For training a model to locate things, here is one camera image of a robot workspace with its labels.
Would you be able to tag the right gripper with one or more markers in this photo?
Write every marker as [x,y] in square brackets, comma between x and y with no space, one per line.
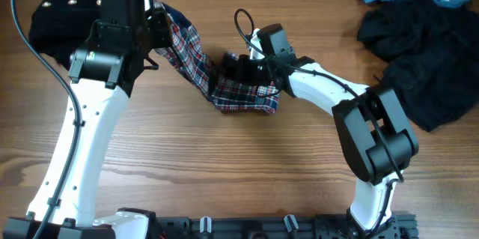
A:
[246,69]

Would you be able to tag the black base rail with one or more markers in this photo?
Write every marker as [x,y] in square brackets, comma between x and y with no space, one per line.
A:
[289,227]

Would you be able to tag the red blue plaid garment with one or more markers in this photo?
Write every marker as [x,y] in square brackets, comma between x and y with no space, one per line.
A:
[187,57]

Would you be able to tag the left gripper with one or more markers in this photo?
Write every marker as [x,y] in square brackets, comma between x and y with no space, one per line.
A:
[160,21]

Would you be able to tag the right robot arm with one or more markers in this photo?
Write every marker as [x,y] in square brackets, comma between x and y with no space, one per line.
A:
[375,135]

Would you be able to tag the black mesh garment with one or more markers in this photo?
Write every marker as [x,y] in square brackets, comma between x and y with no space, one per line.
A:
[432,57]

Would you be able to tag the black knit garment with buttons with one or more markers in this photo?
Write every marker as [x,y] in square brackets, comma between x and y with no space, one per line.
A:
[58,27]

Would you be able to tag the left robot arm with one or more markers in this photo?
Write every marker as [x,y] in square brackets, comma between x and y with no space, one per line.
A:
[102,73]

